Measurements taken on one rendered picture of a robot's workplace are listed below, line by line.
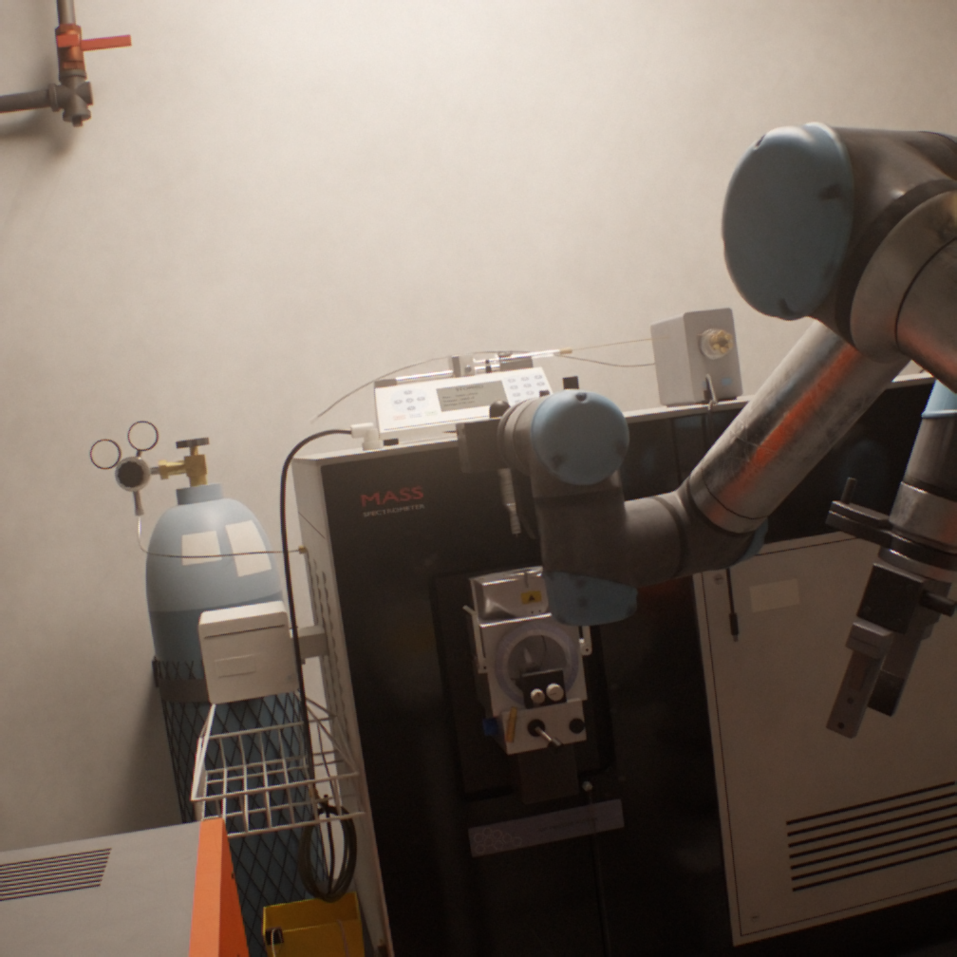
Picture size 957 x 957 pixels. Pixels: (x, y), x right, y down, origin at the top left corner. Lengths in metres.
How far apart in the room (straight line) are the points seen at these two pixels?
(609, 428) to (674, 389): 0.77
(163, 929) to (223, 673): 0.76
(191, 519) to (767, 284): 1.51
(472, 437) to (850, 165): 0.54
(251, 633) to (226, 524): 0.51
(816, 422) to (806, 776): 0.64
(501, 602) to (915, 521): 0.43
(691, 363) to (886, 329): 0.98
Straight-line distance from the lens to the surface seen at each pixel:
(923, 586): 1.13
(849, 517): 1.18
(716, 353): 1.69
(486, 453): 1.17
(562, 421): 1.00
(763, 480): 1.04
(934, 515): 1.15
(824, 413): 0.98
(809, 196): 0.74
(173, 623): 2.15
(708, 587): 1.44
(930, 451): 1.16
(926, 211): 0.74
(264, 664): 1.66
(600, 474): 1.01
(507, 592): 1.31
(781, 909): 1.57
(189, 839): 1.15
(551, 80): 2.67
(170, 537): 2.15
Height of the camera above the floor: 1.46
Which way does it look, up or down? 3 degrees down
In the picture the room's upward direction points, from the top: 8 degrees counter-clockwise
